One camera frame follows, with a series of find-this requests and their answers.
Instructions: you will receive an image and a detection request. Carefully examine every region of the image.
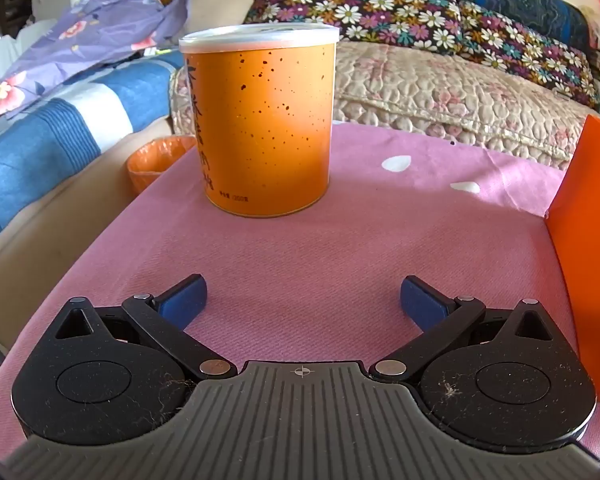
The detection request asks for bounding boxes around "purple floral sheet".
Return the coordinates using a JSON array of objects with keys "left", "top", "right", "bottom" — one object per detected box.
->
[{"left": 0, "top": 0, "right": 191, "bottom": 131}]

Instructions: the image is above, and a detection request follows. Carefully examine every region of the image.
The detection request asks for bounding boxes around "daisy print pillow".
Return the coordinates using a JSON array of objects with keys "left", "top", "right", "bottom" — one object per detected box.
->
[
  {"left": 457, "top": 0, "right": 600, "bottom": 108},
  {"left": 245, "top": 0, "right": 463, "bottom": 53}
]

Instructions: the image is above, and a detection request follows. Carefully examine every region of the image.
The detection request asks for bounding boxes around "blue striped blanket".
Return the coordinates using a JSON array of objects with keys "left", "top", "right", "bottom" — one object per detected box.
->
[{"left": 0, "top": 50, "right": 186, "bottom": 248}]

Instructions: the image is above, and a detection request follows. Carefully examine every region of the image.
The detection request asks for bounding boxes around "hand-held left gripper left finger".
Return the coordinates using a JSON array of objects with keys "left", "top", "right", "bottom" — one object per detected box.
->
[{"left": 54, "top": 274, "right": 239, "bottom": 382}]

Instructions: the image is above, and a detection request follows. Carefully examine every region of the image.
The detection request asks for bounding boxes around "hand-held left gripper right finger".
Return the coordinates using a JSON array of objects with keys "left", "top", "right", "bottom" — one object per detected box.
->
[{"left": 369, "top": 275, "right": 557, "bottom": 384}]

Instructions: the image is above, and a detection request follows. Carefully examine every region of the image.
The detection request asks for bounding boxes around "orange speckled canister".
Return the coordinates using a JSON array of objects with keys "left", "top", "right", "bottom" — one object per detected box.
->
[{"left": 178, "top": 23, "right": 341, "bottom": 218}]

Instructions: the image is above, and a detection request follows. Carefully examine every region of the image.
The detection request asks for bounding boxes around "dark blue patterned cushion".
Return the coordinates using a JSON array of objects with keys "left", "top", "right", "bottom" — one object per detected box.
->
[{"left": 447, "top": 0, "right": 592, "bottom": 53}]

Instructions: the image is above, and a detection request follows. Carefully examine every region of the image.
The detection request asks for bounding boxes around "pink flowered tablecloth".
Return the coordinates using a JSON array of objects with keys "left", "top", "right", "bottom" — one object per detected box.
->
[{"left": 0, "top": 120, "right": 600, "bottom": 463}]

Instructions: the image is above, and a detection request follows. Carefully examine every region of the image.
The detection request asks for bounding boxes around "orange cardboard box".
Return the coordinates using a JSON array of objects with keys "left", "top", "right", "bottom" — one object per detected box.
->
[{"left": 545, "top": 114, "right": 600, "bottom": 403}]

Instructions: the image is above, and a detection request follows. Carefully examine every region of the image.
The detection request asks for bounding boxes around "beige pillow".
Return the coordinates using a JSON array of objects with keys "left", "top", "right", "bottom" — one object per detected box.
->
[{"left": 182, "top": 0, "right": 267, "bottom": 46}]

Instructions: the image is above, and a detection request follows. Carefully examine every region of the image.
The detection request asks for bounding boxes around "orange wastebasket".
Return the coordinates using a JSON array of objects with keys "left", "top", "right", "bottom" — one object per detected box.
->
[{"left": 126, "top": 135, "right": 197, "bottom": 196}]

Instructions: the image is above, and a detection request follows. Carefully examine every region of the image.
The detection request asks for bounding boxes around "beige quilted bedspread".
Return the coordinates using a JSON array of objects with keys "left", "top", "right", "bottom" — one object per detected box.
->
[{"left": 169, "top": 40, "right": 600, "bottom": 171}]

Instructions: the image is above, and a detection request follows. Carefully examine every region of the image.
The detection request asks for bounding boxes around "white cloth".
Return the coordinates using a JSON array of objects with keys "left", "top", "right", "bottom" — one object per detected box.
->
[{"left": 0, "top": 20, "right": 59, "bottom": 87}]

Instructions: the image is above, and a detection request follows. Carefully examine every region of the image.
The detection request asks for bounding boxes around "tan sofa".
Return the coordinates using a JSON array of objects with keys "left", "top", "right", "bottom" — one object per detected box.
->
[{"left": 0, "top": 117, "right": 173, "bottom": 351}]

